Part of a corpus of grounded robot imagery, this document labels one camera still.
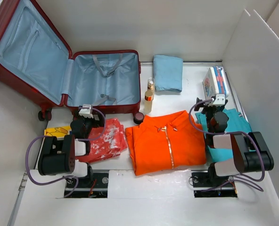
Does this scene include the yellow cartoon cloth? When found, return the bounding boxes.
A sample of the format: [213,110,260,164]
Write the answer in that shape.
[44,126,71,137]

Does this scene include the white first aid box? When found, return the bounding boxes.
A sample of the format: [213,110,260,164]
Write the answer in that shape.
[203,66,230,99]

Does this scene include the light blue cloth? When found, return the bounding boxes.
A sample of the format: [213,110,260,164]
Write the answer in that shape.
[153,55,183,92]

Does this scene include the small gold cap bottle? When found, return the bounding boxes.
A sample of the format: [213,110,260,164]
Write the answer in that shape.
[147,78,155,92]

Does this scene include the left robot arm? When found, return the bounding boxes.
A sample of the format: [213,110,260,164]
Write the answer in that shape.
[33,106,106,187]

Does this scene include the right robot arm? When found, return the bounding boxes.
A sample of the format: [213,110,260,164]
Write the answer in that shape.
[191,97,274,186]

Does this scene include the teal folded garment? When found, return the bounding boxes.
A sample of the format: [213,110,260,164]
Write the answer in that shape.
[195,108,252,162]

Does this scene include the red white patterned cloth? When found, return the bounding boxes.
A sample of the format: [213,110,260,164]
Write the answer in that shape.
[76,118,127,163]

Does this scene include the dark red round jar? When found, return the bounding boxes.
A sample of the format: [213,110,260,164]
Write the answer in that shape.
[133,112,145,125]

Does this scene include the orange zip jacket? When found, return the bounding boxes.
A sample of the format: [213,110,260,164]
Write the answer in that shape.
[125,110,206,176]

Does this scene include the white foam board panel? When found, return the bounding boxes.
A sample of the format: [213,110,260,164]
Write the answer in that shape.
[222,11,279,198]

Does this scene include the red open suitcase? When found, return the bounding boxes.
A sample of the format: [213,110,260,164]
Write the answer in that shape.
[0,0,141,121]

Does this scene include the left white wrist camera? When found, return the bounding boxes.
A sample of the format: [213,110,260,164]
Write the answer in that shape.
[78,105,93,118]

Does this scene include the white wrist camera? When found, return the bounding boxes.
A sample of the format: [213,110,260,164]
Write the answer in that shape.
[78,105,93,118]
[212,94,226,106]

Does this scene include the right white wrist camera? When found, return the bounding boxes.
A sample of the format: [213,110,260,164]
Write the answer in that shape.
[212,94,226,106]

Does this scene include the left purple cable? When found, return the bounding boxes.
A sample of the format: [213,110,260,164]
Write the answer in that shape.
[25,107,107,198]

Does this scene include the purple cable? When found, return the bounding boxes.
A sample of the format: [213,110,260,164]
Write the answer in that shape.
[25,107,107,198]
[189,98,265,193]

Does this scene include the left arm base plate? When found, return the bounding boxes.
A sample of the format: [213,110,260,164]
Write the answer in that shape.
[67,170,109,199]

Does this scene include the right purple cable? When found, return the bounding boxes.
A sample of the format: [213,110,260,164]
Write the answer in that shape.
[189,98,265,193]

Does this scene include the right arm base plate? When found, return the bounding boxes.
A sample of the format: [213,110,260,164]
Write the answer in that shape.
[189,171,238,198]

